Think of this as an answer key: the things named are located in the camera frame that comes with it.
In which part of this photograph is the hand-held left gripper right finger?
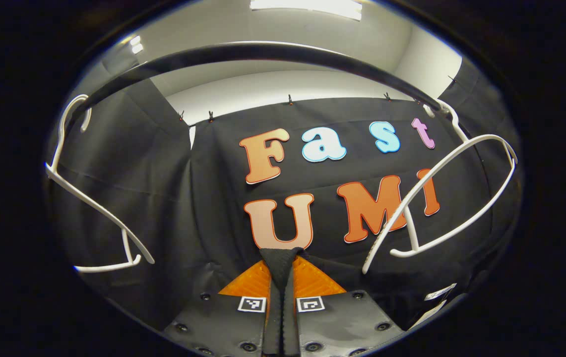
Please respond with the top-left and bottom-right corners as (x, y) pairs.
(290, 255), (405, 357)

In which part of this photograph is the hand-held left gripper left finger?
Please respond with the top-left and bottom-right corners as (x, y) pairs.
(163, 260), (272, 357)

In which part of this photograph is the black jacket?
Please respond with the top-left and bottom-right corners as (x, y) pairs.
(259, 247), (467, 357)

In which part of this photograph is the white clothes hanger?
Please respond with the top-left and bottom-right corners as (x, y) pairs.
(362, 99), (518, 275)
(45, 94), (155, 274)

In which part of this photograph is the black backdrop cloth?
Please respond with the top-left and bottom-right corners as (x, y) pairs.
(45, 55), (524, 328)

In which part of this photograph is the ceiling light panel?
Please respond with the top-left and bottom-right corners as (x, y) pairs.
(250, 0), (364, 21)

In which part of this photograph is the black clothes rail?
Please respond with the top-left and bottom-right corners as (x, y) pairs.
(64, 42), (442, 134)

